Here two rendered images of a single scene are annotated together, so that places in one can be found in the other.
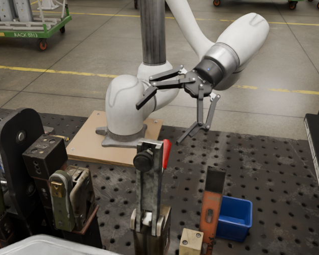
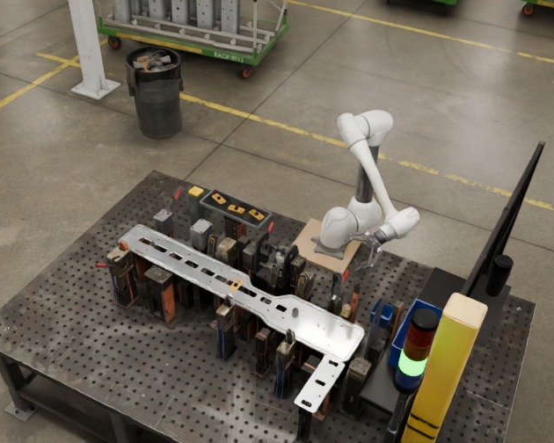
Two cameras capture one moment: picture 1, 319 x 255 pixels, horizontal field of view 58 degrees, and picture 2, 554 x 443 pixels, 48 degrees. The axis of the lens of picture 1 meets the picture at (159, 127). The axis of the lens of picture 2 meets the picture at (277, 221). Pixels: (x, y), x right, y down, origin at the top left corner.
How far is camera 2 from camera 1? 2.45 m
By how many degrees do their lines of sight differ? 13
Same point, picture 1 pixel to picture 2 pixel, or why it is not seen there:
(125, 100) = (336, 228)
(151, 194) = (336, 289)
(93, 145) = (308, 250)
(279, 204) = not seen: hidden behind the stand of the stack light
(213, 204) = (355, 296)
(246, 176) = (406, 294)
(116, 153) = (323, 258)
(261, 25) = (412, 218)
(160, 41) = (368, 188)
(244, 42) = (400, 226)
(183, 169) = (366, 280)
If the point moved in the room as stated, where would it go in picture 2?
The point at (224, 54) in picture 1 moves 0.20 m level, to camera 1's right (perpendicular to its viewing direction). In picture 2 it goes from (389, 230) to (429, 239)
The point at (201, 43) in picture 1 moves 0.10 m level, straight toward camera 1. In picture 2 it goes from (388, 210) to (382, 221)
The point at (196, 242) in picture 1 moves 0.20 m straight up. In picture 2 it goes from (347, 308) to (353, 279)
